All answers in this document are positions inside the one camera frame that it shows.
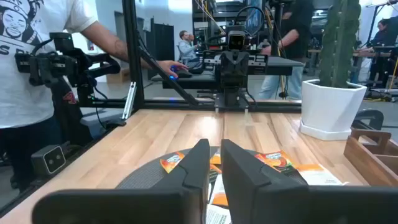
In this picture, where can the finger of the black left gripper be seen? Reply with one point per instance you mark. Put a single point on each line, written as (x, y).
(242, 70)
(227, 70)

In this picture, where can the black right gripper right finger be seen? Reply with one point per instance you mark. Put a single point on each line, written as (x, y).
(239, 174)

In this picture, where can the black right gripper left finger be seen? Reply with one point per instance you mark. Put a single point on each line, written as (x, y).
(199, 174)

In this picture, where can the yellow-edged fruit tea packet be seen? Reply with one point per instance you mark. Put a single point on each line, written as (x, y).
(171, 161)

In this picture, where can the person's forearm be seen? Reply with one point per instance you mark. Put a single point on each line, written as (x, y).
(105, 42)

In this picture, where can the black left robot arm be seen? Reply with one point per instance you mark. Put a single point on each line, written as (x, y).
(231, 98)

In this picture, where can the wooden tea organizer box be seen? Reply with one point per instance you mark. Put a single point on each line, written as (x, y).
(363, 158)

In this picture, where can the person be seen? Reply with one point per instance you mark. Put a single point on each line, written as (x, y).
(381, 34)
(31, 77)
(186, 49)
(295, 31)

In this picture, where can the black computer mouse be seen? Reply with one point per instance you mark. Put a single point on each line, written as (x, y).
(185, 74)

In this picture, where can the dark grey desk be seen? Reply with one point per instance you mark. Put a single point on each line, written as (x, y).
(283, 65)
(186, 84)

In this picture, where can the person's hand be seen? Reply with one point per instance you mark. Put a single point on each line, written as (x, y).
(171, 67)

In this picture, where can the round grey woven placemat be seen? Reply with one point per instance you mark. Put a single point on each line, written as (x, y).
(140, 177)

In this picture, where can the silver aluminium bar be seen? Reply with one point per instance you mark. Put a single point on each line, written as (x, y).
(129, 101)

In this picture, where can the white plant pot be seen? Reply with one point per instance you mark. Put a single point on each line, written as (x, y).
(329, 109)

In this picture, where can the green cactus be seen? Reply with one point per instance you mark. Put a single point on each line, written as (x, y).
(337, 46)

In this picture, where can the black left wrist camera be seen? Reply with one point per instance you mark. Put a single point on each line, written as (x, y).
(237, 40)

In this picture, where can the black depth camera box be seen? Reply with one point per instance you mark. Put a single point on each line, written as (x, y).
(49, 160)

